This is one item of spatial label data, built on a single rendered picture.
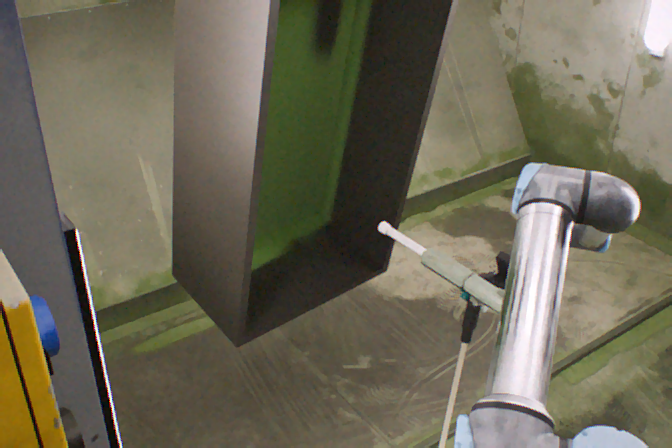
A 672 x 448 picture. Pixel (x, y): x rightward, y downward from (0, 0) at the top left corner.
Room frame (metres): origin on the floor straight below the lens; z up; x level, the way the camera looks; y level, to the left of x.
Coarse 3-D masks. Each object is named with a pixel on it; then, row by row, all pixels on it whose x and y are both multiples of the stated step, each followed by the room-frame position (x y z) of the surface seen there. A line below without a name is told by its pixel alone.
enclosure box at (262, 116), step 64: (192, 0) 1.67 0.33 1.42; (256, 0) 1.48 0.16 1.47; (320, 0) 2.04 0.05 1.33; (384, 0) 2.06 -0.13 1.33; (448, 0) 1.89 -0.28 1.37; (192, 64) 1.69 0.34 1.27; (256, 64) 1.49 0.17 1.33; (320, 64) 2.10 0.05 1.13; (384, 64) 2.05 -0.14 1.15; (192, 128) 1.71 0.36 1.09; (256, 128) 1.50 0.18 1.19; (320, 128) 2.16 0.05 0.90; (384, 128) 2.04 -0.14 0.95; (192, 192) 1.73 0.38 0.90; (256, 192) 1.53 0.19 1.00; (320, 192) 2.24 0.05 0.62; (384, 192) 2.03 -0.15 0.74; (192, 256) 1.76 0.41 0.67; (256, 256) 1.99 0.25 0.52; (320, 256) 2.03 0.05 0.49; (384, 256) 2.01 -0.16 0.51; (256, 320) 1.72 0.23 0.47
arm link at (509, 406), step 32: (544, 192) 1.34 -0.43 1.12; (576, 192) 1.34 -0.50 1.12; (544, 224) 1.27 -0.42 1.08; (512, 256) 1.25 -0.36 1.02; (544, 256) 1.21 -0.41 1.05; (512, 288) 1.16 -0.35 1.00; (544, 288) 1.15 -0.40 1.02; (512, 320) 1.10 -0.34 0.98; (544, 320) 1.09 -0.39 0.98; (512, 352) 1.03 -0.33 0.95; (544, 352) 1.03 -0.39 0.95; (512, 384) 0.97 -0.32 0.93; (544, 384) 0.99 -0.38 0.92; (480, 416) 0.93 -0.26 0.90; (512, 416) 0.91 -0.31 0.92; (544, 416) 0.92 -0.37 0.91
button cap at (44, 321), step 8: (32, 296) 0.45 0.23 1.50; (32, 304) 0.44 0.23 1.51; (40, 304) 0.44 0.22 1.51; (40, 312) 0.43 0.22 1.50; (48, 312) 0.44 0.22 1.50; (40, 320) 0.43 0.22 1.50; (48, 320) 0.43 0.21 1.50; (40, 328) 0.42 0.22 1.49; (48, 328) 0.43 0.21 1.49; (40, 336) 0.42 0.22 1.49; (48, 336) 0.42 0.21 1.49; (56, 336) 0.43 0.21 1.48; (48, 344) 0.42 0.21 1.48; (56, 344) 0.43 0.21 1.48; (48, 352) 0.42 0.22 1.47; (56, 352) 0.43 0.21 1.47
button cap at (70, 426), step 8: (64, 408) 0.45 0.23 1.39; (64, 416) 0.44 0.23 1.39; (72, 416) 0.44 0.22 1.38; (64, 424) 0.43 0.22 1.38; (72, 424) 0.43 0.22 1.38; (64, 432) 0.43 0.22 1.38; (72, 432) 0.43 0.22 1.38; (80, 432) 0.43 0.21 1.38; (72, 440) 0.42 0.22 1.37; (80, 440) 0.43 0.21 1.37
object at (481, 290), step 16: (384, 224) 1.87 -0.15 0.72; (400, 240) 1.81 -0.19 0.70; (432, 256) 1.72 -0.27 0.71; (448, 272) 1.66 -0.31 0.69; (464, 272) 1.65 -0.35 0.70; (464, 288) 1.62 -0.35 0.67; (480, 288) 1.59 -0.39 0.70; (496, 288) 1.59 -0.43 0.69; (496, 304) 1.54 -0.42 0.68; (464, 320) 1.62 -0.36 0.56; (464, 336) 1.61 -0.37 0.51
